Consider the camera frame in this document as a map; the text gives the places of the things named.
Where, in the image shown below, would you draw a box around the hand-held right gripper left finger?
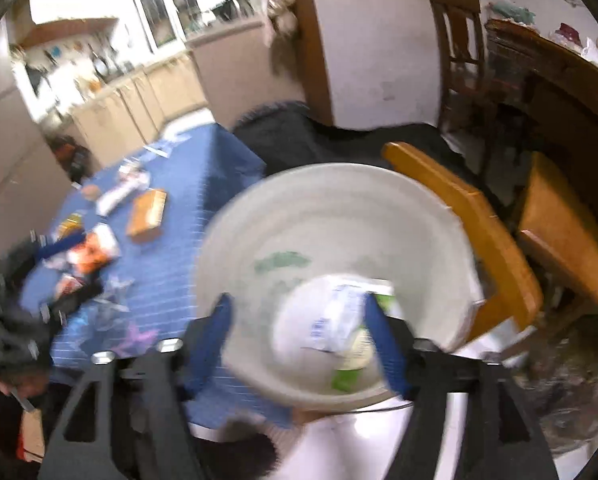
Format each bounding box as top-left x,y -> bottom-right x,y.
38,292 -> 235,480

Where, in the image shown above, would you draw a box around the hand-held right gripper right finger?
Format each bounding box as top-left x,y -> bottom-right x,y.
361,292 -> 560,480

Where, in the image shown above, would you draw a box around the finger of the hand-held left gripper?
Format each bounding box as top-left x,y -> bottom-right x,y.
41,280 -> 104,322

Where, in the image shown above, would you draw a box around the long white carton box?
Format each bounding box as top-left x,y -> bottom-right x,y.
95,182 -> 144,214

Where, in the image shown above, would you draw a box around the white plastic bucket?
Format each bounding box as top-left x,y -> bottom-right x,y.
191,162 -> 485,413

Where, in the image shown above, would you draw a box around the green label container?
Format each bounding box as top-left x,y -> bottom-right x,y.
331,327 -> 380,393

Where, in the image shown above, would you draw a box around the clear plastic wrapper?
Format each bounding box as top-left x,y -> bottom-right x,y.
91,277 -> 132,313

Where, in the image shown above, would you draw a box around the orange snack packet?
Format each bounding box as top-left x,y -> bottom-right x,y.
66,230 -> 120,276

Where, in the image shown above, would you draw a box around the white paper packet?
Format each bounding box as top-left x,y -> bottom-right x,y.
304,285 -> 375,356

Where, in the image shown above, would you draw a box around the yellow small packet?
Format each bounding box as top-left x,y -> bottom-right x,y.
55,212 -> 83,239

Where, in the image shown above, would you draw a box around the tan sponge block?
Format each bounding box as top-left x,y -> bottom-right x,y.
126,189 -> 169,242

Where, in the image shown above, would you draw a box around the light wooden chair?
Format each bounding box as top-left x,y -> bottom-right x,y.
381,141 -> 545,361

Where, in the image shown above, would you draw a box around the blue checked tablecloth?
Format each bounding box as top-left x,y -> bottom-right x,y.
19,122 -> 300,428

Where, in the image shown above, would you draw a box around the beige kitchen cabinets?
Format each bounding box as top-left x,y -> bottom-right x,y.
69,52 -> 210,156

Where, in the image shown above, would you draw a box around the light wooden stool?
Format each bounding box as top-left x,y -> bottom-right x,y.
516,150 -> 598,311

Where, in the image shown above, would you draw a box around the dark jacket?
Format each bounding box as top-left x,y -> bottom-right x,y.
231,102 -> 480,181

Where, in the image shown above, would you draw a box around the dark wooden sideboard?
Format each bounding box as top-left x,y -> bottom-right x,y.
484,17 -> 598,271

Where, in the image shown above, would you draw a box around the kitchen window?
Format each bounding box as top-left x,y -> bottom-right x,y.
126,0 -> 260,53

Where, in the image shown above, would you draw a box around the dark wooden chair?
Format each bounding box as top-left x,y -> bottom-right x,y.
424,0 -> 490,131

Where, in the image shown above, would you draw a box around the wooden door frame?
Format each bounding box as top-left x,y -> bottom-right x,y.
286,0 -> 335,126

